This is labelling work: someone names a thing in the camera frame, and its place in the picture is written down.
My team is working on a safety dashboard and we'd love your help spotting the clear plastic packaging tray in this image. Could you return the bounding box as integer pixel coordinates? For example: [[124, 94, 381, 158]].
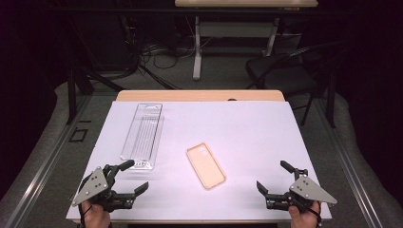
[[120, 103, 165, 171]]

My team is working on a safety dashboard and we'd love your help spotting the person's left hand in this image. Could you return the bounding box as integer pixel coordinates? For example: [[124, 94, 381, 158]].
[[81, 202, 112, 228]]

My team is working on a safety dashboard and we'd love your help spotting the person's right hand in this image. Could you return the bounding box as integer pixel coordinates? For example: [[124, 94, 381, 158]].
[[288, 201, 322, 228]]

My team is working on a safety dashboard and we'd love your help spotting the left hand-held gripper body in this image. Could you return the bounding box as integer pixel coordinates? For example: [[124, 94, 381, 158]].
[[71, 163, 138, 214]]

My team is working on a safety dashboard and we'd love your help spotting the white desk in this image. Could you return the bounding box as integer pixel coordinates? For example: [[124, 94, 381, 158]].
[[174, 0, 319, 82]]

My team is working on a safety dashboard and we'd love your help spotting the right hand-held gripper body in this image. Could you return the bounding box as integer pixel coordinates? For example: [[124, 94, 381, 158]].
[[264, 168, 338, 212]]

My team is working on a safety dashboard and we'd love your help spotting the black wrist cord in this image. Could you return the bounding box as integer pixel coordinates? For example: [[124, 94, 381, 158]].
[[77, 181, 93, 228], [302, 200, 323, 226]]

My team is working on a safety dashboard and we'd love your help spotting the black metal stand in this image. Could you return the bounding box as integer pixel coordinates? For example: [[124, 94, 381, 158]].
[[65, 18, 127, 125]]

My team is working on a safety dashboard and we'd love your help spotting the black folding chair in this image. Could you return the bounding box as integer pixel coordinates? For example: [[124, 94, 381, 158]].
[[244, 41, 347, 128]]

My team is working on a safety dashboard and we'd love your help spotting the metal floor rail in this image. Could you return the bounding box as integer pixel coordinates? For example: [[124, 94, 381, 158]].
[[3, 94, 93, 228], [312, 98, 386, 228]]

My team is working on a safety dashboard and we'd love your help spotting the wooden table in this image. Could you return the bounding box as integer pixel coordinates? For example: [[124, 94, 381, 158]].
[[75, 89, 327, 225]]

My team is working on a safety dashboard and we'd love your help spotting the white table sheet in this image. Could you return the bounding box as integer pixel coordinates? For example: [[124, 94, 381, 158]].
[[66, 100, 333, 222]]

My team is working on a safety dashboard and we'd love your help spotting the beige phone case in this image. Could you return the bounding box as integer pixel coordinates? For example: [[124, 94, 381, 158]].
[[185, 142, 227, 191]]

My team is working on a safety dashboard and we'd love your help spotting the bundle of floor cables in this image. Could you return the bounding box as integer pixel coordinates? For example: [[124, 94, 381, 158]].
[[139, 37, 199, 71]]

